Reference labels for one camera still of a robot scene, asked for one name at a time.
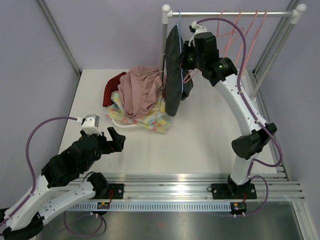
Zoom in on pink pleated skirt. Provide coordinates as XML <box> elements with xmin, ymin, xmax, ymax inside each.
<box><xmin>118</xmin><ymin>65</ymin><xmax>163</xmax><ymax>120</ymax></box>

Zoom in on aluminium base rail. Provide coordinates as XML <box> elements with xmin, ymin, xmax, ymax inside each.
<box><xmin>62</xmin><ymin>172</ymin><xmax>306</xmax><ymax>203</ymax></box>

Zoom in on white slotted cable duct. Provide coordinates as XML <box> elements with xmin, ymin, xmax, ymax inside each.
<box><xmin>69</xmin><ymin>201</ymin><xmax>231</xmax><ymax>212</ymax></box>

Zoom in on pink hanger of white skirt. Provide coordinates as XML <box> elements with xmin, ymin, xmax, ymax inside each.
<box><xmin>244</xmin><ymin>9</ymin><xmax>268</xmax><ymax>68</ymax></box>

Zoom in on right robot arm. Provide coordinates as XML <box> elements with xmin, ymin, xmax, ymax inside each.
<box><xmin>180</xmin><ymin>32</ymin><xmax>277</xmax><ymax>198</ymax></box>

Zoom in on white metal clothes rack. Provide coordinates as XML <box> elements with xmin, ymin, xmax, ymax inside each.
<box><xmin>160</xmin><ymin>3</ymin><xmax>307</xmax><ymax>99</ymax></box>

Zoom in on pink hanger of red skirt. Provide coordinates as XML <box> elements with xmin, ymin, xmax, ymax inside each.
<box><xmin>244</xmin><ymin>9</ymin><xmax>259</xmax><ymax>68</ymax></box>

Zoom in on aluminium corner frame left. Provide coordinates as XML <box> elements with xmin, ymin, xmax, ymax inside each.
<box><xmin>35</xmin><ymin>0</ymin><xmax>82</xmax><ymax>78</ymax></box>

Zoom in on aluminium corner frame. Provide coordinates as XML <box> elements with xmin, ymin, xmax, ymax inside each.
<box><xmin>35</xmin><ymin>0</ymin><xmax>82</xmax><ymax>78</ymax></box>
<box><xmin>248</xmin><ymin>0</ymin><xmax>301</xmax><ymax>181</ymax></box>

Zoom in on yellow blue tie-dye skirt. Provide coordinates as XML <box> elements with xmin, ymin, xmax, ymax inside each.
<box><xmin>105</xmin><ymin>91</ymin><xmax>171</xmax><ymax>135</ymax></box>

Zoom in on red polka dot skirt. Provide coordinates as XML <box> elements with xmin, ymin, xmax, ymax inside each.
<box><xmin>102</xmin><ymin>72</ymin><xmax>127</xmax><ymax>108</ymax></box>

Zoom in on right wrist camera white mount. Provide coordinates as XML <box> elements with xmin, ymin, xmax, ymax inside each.
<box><xmin>188</xmin><ymin>21</ymin><xmax>208</xmax><ymax>47</ymax></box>

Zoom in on white perforated plastic basket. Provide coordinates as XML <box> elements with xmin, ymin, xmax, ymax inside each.
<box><xmin>112</xmin><ymin>119</ymin><xmax>144</xmax><ymax>130</ymax></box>

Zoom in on pink hanger of tie-dye skirt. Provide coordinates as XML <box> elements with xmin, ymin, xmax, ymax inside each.
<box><xmin>219</xmin><ymin>9</ymin><xmax>244</xmax><ymax>58</ymax></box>

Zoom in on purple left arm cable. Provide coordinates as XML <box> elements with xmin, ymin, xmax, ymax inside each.
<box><xmin>0</xmin><ymin>116</ymin><xmax>108</xmax><ymax>237</ymax></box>

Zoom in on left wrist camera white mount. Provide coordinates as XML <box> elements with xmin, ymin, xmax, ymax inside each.
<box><xmin>76</xmin><ymin>114</ymin><xmax>102</xmax><ymax>136</ymax></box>

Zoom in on aluminium corner frame right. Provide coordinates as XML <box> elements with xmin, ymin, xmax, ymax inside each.
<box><xmin>248</xmin><ymin>0</ymin><xmax>301</xmax><ymax>181</ymax></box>

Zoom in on dark grey dotted skirt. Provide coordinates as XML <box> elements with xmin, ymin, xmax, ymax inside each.
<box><xmin>164</xmin><ymin>26</ymin><xmax>194</xmax><ymax>117</ymax></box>

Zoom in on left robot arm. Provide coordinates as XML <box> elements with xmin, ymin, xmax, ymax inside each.
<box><xmin>0</xmin><ymin>127</ymin><xmax>126</xmax><ymax>240</ymax></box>

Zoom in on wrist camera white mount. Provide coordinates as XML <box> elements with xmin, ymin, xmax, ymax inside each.
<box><xmin>188</xmin><ymin>21</ymin><xmax>208</xmax><ymax>47</ymax></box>
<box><xmin>76</xmin><ymin>114</ymin><xmax>102</xmax><ymax>136</ymax></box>

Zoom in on blue wire hanger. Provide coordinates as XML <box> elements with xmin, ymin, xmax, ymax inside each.
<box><xmin>176</xmin><ymin>10</ymin><xmax>184</xmax><ymax>94</ymax></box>

